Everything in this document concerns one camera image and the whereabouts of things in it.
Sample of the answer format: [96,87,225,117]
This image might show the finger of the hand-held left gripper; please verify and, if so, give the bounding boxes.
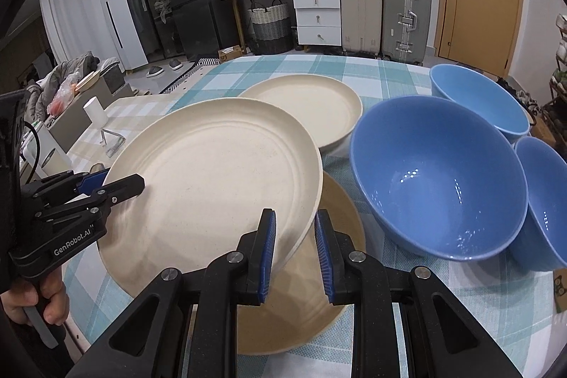
[20,169,111,204]
[42,173,146,225]

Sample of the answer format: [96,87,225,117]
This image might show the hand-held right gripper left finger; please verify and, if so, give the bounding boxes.
[66,208,277,378]

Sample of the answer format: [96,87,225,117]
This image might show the grey jacket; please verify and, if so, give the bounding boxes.
[27,55,102,104]

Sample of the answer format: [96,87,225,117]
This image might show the woven laundry basket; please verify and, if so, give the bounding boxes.
[247,0,295,55]

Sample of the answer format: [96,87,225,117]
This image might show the red plastic bag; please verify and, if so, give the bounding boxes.
[49,77,85,117]

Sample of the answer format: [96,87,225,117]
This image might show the cream round plate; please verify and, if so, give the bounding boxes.
[238,74,364,153]
[96,100,324,294]
[237,169,366,356]

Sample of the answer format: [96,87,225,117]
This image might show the white appliance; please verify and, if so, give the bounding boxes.
[20,125,72,179]

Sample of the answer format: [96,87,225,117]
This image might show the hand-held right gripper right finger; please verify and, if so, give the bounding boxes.
[314,209,523,378]

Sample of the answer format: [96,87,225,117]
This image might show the white wardrobe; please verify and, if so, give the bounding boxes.
[39,0,149,74]

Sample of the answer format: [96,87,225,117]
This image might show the small cardboard box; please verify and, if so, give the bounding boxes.
[217,45,246,62]

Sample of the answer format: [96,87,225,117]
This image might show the person's left hand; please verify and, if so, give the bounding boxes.
[0,269,69,343]

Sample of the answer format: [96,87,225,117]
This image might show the teal checked tablecloth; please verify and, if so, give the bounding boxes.
[62,55,567,378]

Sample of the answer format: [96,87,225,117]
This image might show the blue bowl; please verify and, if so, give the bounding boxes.
[430,64,531,143]
[350,96,529,263]
[513,136,567,272]

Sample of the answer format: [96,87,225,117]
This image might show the wooden shoe rack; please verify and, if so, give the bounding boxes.
[538,12,567,126]

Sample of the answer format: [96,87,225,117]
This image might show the white paper cup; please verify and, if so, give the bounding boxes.
[83,96,109,131]

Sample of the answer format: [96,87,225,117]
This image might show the metal phone stand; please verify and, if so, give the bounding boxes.
[101,128,127,157]

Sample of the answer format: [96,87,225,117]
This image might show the beige suitcase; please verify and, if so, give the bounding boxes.
[339,0,384,59]

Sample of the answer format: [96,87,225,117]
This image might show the silver suitcase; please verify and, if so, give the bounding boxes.
[381,0,432,66]

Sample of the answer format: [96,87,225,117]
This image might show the white dresser with drawers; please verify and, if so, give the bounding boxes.
[217,0,343,47]

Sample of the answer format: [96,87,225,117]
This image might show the pile of loose shoes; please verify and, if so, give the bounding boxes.
[496,76,541,113]

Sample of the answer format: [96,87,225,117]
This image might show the black white striped rug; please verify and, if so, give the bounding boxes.
[159,57,222,95]

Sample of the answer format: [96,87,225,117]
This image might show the black cable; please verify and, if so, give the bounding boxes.
[20,120,41,184]

